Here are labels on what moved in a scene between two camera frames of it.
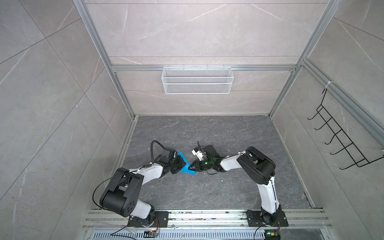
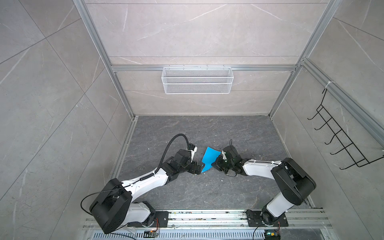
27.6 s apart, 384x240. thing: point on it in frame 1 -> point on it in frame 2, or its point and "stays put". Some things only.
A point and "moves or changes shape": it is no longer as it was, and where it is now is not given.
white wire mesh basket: [197, 80] stays put
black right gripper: [197, 165] -> [216, 164]
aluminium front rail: [189, 219] stays put
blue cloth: [185, 168] moves or changes shape
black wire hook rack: [359, 159] stays put
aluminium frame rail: [120, 156] stays put
